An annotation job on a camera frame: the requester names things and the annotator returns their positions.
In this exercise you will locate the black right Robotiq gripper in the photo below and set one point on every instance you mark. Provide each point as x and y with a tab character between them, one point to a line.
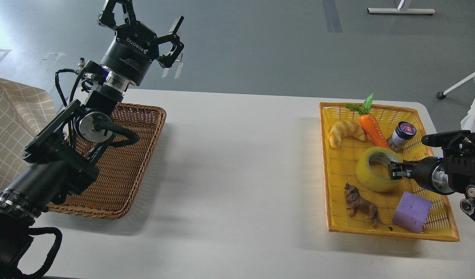
428	173

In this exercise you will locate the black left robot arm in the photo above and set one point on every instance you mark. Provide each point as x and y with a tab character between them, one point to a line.
63	156

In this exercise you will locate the white stand base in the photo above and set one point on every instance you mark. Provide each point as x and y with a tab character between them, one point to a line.
401	8

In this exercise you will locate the small dark jar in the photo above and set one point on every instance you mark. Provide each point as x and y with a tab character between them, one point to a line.
403	132

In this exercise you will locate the purple foam cube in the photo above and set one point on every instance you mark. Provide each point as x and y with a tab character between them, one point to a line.
412	212

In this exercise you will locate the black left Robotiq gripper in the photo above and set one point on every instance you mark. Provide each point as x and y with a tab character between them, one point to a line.
130	52

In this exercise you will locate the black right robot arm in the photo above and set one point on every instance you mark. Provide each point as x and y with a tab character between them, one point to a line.
453	172

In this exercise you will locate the toy croissant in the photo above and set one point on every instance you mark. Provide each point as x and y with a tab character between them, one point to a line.
342	129

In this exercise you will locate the beige checkered cloth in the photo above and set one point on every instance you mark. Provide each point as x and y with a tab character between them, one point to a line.
24	112

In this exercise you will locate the brown wicker basket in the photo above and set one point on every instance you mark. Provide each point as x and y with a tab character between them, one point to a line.
121	169

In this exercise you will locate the yellow tape roll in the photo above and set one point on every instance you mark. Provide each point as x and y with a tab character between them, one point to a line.
368	177

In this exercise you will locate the orange toy carrot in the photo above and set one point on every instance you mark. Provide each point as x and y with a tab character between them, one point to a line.
368	121

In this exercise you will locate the brown toy lion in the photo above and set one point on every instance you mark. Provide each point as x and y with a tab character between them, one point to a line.
355	202

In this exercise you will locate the yellow plastic basket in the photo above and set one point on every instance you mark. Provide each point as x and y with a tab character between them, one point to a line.
339	169

